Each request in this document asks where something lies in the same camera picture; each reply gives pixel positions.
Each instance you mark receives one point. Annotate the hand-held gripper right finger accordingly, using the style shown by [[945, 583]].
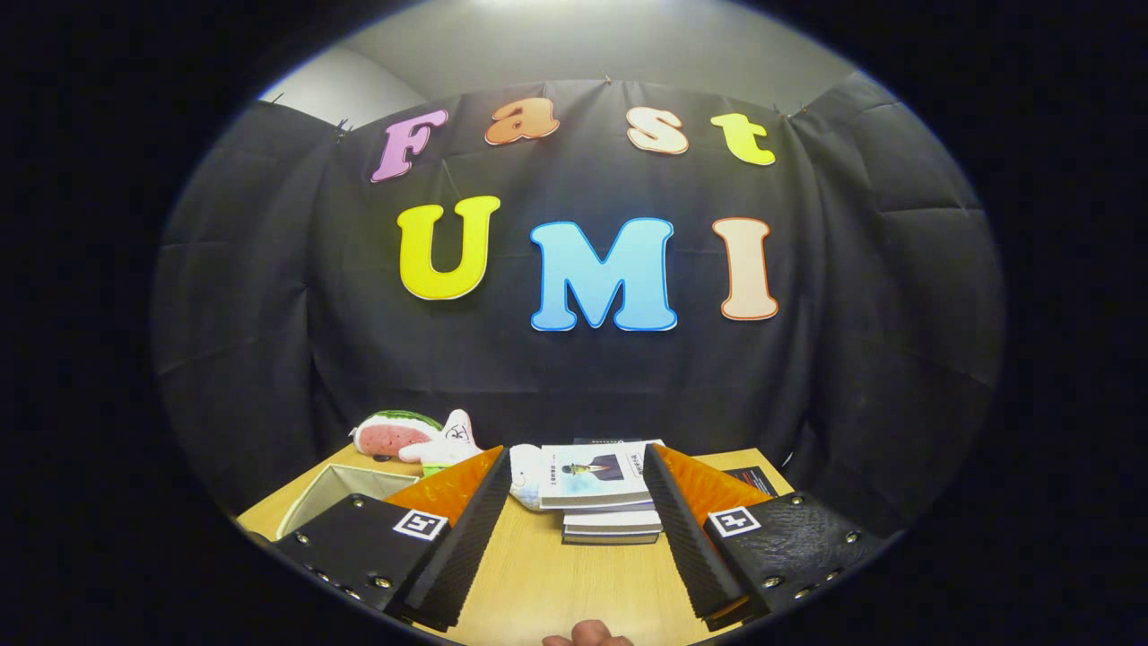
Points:
[[691, 538]]

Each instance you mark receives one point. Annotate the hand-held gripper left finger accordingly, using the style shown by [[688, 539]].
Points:
[[466, 547]]

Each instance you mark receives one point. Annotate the grey fabric storage box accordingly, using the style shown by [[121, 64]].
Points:
[[336, 484]]

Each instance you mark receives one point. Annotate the thick white book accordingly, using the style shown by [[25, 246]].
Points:
[[614, 519]]

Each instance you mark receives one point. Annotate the dark-covered white book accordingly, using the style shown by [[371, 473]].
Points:
[[610, 536]]

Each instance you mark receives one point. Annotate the black book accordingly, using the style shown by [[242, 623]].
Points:
[[752, 480]]

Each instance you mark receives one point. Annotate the thin grey-blue book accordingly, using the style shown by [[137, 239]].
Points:
[[610, 508]]

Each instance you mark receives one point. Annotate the white and blue plush toy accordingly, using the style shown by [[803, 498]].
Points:
[[525, 480]]

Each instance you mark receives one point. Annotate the pink starfish plush toy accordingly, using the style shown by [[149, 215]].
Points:
[[453, 444]]

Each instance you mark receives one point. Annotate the white book with portrait cover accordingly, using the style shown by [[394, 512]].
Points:
[[592, 475]]

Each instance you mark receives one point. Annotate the watermelon slice plush toy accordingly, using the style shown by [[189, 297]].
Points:
[[390, 437]]

